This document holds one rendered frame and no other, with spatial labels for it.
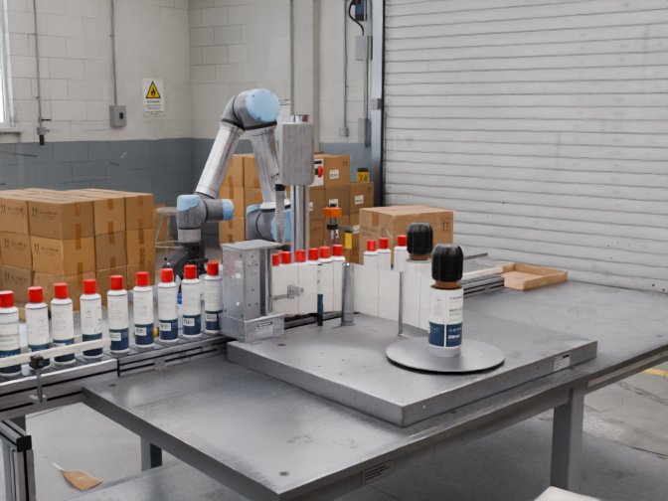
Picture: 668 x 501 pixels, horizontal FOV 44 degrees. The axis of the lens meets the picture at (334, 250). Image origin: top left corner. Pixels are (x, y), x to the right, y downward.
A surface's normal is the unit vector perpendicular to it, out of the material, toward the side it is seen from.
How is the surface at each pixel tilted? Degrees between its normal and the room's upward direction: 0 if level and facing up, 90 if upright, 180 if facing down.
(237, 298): 90
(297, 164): 90
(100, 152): 90
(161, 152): 90
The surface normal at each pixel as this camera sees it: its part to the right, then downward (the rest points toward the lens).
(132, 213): 0.81, 0.11
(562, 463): -0.74, 0.11
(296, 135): 0.12, 0.17
